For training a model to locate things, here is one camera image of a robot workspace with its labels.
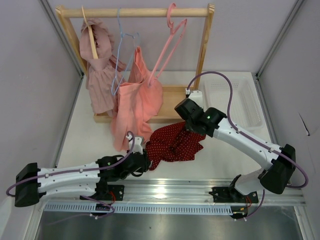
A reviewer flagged red polka dot skirt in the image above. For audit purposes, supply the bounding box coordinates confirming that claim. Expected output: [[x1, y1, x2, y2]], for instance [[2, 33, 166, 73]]
[[145, 122, 206, 171]]

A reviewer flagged pink plastic hanger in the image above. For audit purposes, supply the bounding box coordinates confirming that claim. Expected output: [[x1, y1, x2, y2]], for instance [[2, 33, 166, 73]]
[[147, 2, 188, 87]]

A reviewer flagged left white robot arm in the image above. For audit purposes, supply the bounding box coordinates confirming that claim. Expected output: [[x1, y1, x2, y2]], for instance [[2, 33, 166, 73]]
[[14, 152, 151, 208]]

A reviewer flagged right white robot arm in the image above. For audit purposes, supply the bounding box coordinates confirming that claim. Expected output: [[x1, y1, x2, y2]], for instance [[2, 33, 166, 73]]
[[174, 98, 296, 203]]

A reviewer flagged beige wooden hanger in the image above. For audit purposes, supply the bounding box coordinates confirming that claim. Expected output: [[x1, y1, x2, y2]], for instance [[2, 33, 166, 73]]
[[81, 6, 98, 59]]

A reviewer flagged wooden clothes rack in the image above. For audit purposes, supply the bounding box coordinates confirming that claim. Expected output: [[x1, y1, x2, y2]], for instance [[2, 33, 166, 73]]
[[55, 3, 216, 124]]

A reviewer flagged white plastic basket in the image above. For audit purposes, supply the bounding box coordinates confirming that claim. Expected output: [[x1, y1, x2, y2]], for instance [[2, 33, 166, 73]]
[[203, 75, 265, 131]]

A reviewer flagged salmon pink garment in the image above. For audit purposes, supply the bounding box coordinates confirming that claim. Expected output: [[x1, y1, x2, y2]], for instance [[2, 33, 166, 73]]
[[110, 46, 163, 152]]

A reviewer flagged mauve pleated dress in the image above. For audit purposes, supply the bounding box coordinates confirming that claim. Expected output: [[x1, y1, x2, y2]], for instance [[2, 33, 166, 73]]
[[79, 18, 126, 117]]

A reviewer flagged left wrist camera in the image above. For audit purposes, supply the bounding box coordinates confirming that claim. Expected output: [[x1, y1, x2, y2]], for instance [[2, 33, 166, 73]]
[[126, 134, 145, 154]]

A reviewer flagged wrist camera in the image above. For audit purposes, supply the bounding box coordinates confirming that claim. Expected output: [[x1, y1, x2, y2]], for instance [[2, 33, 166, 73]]
[[185, 88, 203, 106], [126, 134, 145, 154]]

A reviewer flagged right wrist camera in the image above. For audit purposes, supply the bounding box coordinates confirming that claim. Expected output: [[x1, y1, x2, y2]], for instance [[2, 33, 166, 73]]
[[185, 88, 203, 106]]

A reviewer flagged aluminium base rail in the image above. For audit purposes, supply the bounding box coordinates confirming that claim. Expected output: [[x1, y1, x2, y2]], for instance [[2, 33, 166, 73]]
[[37, 177, 307, 206]]

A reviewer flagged white slotted cable duct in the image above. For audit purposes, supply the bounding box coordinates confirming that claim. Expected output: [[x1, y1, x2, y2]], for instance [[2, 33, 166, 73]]
[[44, 201, 233, 216]]

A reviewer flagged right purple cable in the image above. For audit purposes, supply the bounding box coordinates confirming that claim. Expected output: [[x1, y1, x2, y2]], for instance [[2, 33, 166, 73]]
[[186, 71, 310, 222]]

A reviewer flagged light blue wire hanger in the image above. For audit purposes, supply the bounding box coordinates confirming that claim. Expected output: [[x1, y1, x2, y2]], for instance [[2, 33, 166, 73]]
[[110, 8, 141, 96]]

